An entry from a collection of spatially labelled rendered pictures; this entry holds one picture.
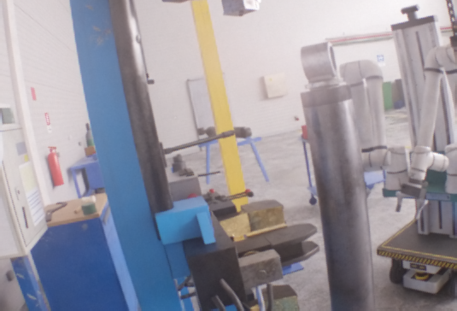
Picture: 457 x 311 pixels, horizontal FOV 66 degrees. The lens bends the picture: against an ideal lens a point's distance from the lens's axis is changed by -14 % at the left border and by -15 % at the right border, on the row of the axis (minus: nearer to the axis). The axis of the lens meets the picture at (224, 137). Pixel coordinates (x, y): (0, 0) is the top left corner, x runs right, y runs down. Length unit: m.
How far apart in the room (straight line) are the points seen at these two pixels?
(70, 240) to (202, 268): 1.67
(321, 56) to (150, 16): 11.12
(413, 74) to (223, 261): 1.90
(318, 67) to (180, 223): 0.79
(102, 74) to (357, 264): 1.27
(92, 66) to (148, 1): 11.25
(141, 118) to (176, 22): 11.26
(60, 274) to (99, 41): 1.84
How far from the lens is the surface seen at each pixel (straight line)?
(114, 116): 1.44
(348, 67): 2.55
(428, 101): 2.25
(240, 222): 1.78
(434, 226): 2.94
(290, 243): 1.40
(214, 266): 1.23
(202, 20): 4.15
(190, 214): 1.34
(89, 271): 2.84
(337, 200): 1.64
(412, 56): 2.72
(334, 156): 1.60
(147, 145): 1.33
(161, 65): 12.30
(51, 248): 2.83
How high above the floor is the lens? 1.52
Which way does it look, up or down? 6 degrees down
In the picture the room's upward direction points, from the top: 11 degrees counter-clockwise
